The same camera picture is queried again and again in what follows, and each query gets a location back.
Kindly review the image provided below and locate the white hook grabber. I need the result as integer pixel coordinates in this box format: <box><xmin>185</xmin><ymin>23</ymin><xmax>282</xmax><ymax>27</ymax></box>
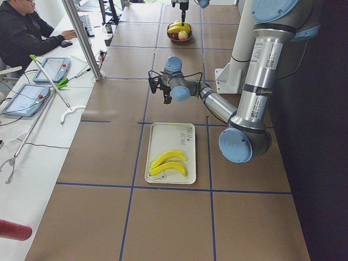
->
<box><xmin>29</xmin><ymin>54</ymin><xmax>86</xmax><ymax>125</ymax></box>

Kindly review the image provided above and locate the green clip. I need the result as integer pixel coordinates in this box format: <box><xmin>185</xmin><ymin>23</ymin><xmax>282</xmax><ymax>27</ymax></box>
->
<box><xmin>56</xmin><ymin>78</ymin><xmax>69</xmax><ymax>90</ymax></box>

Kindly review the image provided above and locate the black computer mouse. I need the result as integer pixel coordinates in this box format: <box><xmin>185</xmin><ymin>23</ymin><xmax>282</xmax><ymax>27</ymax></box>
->
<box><xmin>60</xmin><ymin>40</ymin><xmax>73</xmax><ymax>48</ymax></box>

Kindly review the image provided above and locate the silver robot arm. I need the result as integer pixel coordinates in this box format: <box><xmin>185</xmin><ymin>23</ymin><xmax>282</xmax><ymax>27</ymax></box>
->
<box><xmin>171</xmin><ymin>0</ymin><xmax>210</xmax><ymax>26</ymax></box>
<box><xmin>148</xmin><ymin>1</ymin><xmax>322</xmax><ymax>163</ymax></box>

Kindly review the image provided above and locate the near blue teach pendant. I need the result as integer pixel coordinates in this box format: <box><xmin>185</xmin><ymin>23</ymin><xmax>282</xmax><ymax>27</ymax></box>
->
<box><xmin>2</xmin><ymin>84</ymin><xmax>51</xmax><ymax>117</ymax></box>

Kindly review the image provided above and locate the seated person in black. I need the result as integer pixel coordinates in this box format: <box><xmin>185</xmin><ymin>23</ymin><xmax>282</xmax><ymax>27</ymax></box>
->
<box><xmin>1</xmin><ymin>1</ymin><xmax>77</xmax><ymax>71</ymax></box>

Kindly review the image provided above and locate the black camera cable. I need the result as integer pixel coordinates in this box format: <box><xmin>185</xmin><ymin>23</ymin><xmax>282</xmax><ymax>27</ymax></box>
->
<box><xmin>147</xmin><ymin>70</ymin><xmax>204</xmax><ymax>84</ymax></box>

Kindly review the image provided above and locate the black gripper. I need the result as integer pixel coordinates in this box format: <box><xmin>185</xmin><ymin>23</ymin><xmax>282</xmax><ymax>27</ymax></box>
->
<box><xmin>148</xmin><ymin>77</ymin><xmax>172</xmax><ymax>104</ymax></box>
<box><xmin>171</xmin><ymin>0</ymin><xmax>189</xmax><ymax>26</ymax></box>

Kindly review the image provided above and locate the orange black connector block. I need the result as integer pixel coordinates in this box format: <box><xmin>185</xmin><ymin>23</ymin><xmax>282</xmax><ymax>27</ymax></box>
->
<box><xmin>98</xmin><ymin>50</ymin><xmax>107</xmax><ymax>62</ymax></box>

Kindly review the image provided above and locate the long metal reacher grabber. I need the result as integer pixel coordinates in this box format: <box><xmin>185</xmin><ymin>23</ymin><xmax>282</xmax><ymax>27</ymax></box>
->
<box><xmin>0</xmin><ymin>89</ymin><xmax>58</xmax><ymax>185</ymax></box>

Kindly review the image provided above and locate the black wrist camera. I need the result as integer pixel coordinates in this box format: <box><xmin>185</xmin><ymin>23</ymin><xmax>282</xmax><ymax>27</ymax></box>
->
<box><xmin>148</xmin><ymin>77</ymin><xmax>160</xmax><ymax>94</ymax></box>

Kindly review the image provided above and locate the blue teach pendant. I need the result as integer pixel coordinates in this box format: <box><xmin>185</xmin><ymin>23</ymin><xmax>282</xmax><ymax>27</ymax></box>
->
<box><xmin>2</xmin><ymin>84</ymin><xmax>51</xmax><ymax>117</ymax></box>
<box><xmin>33</xmin><ymin>57</ymin><xmax>71</xmax><ymax>83</ymax></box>

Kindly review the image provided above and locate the red cylinder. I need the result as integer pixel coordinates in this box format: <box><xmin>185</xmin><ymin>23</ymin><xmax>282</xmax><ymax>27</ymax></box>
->
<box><xmin>1</xmin><ymin>220</ymin><xmax>32</xmax><ymax>241</ymax></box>

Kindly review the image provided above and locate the computer keyboard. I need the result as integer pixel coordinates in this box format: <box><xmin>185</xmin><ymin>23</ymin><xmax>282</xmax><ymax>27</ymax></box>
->
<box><xmin>79</xmin><ymin>15</ymin><xmax>95</xmax><ymax>38</ymax></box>

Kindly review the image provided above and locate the white support column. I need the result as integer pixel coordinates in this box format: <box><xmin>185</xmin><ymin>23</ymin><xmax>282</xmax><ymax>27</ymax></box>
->
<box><xmin>215</xmin><ymin>0</ymin><xmax>256</xmax><ymax>94</ymax></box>

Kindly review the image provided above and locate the white plastic tray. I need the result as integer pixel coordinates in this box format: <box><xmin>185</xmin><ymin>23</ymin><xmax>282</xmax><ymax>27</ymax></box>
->
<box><xmin>145</xmin><ymin>122</ymin><xmax>196</xmax><ymax>184</ymax></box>

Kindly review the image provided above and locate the far blue teach pendant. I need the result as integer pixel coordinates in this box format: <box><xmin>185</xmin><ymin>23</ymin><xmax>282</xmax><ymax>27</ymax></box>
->
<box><xmin>33</xmin><ymin>57</ymin><xmax>71</xmax><ymax>83</ymax></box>

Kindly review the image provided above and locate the yellow banana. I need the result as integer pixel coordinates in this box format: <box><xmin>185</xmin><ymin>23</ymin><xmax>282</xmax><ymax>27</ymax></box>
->
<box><xmin>167</xmin><ymin>23</ymin><xmax>191</xmax><ymax>34</ymax></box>
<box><xmin>151</xmin><ymin>150</ymin><xmax>187</xmax><ymax>169</ymax></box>
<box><xmin>149</xmin><ymin>161</ymin><xmax>187</xmax><ymax>177</ymax></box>
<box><xmin>168</xmin><ymin>21</ymin><xmax>183</xmax><ymax>29</ymax></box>

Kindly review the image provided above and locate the brown wicker basket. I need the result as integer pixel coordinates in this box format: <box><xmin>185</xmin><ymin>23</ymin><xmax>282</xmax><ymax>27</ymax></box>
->
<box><xmin>166</xmin><ymin>21</ymin><xmax>192</xmax><ymax>42</ymax></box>

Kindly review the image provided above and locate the aluminium frame post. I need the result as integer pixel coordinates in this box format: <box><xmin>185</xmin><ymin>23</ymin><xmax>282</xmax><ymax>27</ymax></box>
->
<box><xmin>62</xmin><ymin>0</ymin><xmax>102</xmax><ymax>81</ymax></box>

